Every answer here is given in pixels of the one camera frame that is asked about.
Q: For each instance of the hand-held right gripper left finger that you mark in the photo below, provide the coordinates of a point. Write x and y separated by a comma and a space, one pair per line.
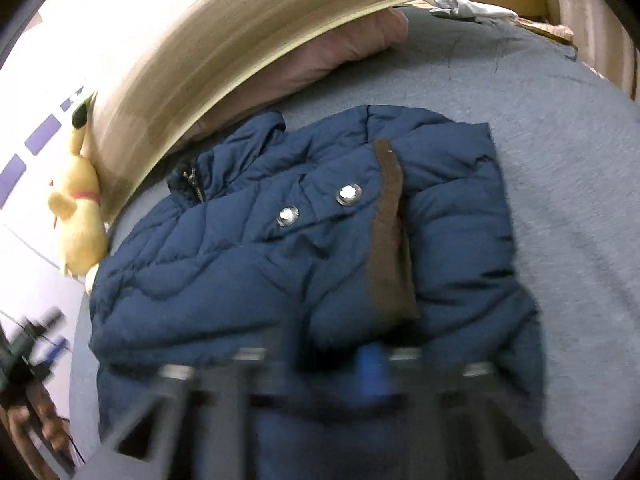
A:
250, 375

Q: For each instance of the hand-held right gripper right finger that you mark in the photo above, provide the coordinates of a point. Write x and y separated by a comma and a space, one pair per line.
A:
371, 370

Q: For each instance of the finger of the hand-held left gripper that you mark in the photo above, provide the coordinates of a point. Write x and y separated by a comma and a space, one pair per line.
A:
56, 350

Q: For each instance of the navy blue puffer jacket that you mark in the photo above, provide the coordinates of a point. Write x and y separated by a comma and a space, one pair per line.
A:
240, 270

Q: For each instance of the person's left hand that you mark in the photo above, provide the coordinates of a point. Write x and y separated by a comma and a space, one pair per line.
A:
45, 422

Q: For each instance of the yellow plush toy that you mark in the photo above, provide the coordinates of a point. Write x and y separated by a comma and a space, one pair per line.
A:
80, 220

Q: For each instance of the grey bed sheet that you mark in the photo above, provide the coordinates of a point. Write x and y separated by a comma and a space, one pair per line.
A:
560, 200

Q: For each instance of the pink pillow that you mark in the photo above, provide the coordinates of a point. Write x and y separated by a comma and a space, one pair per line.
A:
320, 65

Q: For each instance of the white crumpled cloth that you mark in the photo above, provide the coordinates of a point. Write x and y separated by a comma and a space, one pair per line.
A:
467, 7

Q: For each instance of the purple wall sticker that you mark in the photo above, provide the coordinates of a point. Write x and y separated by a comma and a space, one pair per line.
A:
74, 97
42, 135
10, 178

